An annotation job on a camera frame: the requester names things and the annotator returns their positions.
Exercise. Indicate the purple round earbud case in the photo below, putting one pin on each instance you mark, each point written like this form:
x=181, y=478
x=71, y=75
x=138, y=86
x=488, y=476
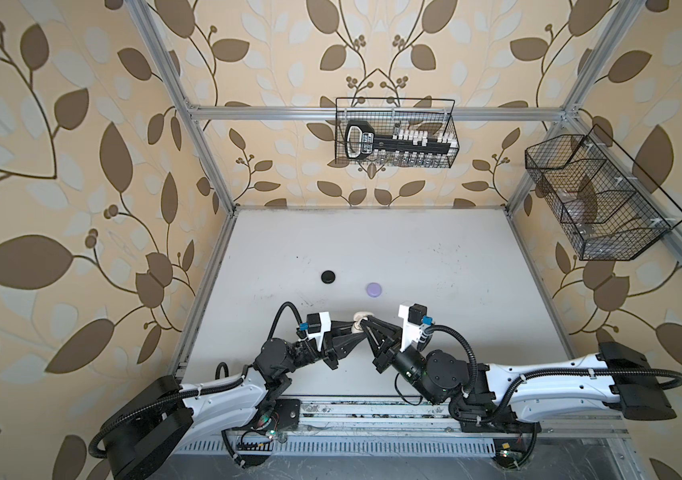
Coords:
x=374, y=290

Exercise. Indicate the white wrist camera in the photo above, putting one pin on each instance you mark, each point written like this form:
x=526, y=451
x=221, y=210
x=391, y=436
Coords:
x=415, y=323
x=315, y=327

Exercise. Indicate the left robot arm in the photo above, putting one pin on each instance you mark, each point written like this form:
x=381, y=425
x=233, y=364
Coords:
x=138, y=439

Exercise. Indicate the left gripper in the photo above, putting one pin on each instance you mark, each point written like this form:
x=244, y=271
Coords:
x=332, y=350

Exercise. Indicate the right wall wire basket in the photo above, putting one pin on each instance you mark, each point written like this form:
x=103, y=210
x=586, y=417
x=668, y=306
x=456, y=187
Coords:
x=610, y=207

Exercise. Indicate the black round earbud case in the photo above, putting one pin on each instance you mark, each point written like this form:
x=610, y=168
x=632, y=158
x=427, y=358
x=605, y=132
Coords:
x=328, y=277

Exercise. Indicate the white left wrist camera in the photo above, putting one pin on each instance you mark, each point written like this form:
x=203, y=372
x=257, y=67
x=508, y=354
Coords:
x=315, y=327

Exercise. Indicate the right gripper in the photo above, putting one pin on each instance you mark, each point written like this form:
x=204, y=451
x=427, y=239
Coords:
x=388, y=346

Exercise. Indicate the wall wire basket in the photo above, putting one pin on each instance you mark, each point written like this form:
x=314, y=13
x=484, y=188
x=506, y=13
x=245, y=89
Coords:
x=610, y=207
x=434, y=115

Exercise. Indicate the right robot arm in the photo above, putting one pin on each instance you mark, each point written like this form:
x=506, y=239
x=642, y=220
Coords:
x=440, y=364

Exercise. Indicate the back wall wire basket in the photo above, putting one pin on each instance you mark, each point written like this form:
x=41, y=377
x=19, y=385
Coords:
x=434, y=115

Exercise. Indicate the black tool in basket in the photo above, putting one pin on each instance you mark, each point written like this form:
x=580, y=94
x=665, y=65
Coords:
x=360, y=141

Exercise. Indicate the beige earbud case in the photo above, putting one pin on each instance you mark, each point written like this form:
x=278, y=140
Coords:
x=358, y=319

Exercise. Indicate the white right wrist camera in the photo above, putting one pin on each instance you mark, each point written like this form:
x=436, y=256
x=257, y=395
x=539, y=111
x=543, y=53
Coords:
x=415, y=323

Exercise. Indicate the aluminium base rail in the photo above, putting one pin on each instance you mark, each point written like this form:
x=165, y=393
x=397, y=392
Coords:
x=380, y=416

